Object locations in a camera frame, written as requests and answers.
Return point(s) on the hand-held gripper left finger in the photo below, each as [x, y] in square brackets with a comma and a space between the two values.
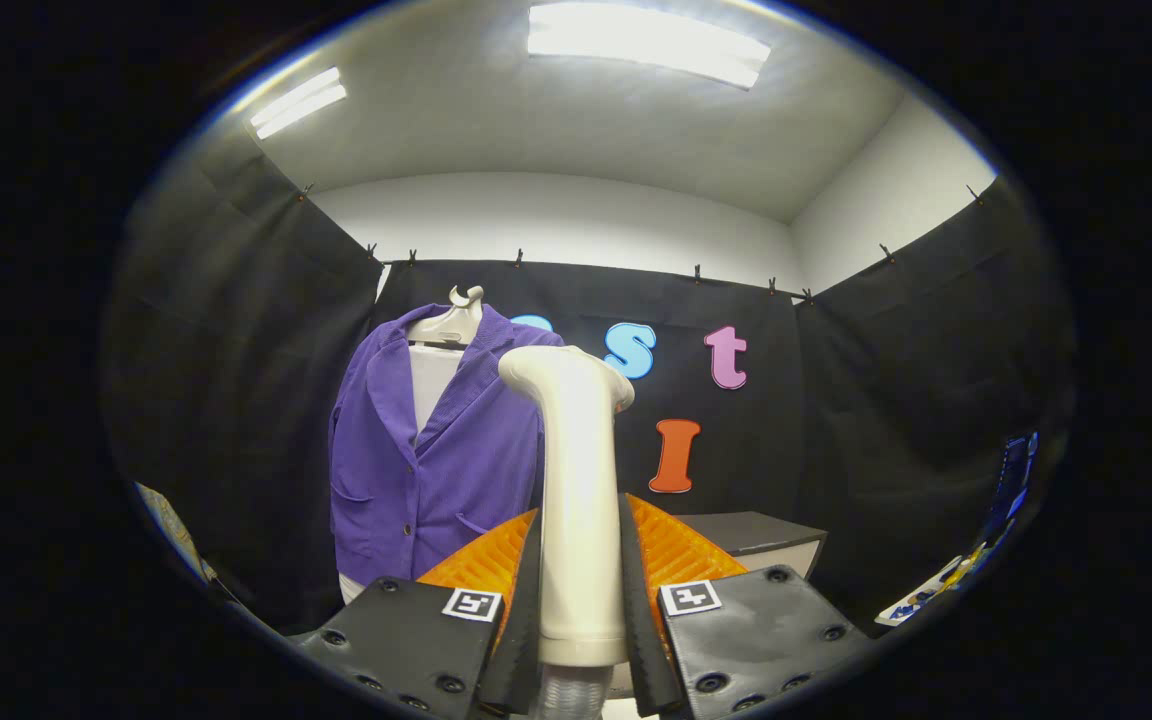
[521, 670]

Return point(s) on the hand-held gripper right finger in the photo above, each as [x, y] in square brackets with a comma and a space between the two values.
[644, 655]

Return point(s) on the cream plastic clothes hanger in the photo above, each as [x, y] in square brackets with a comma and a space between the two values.
[451, 325]

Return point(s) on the grey drawer cabinet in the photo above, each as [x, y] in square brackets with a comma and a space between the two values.
[756, 530]

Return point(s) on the colourful printed packet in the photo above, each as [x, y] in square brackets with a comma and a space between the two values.
[926, 595]

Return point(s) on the row of black clips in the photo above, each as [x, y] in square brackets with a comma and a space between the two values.
[697, 272]

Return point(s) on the narrow ceiling light strip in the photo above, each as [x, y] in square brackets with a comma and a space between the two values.
[296, 103]

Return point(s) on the large ceiling light panel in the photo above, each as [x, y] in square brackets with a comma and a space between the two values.
[646, 40]

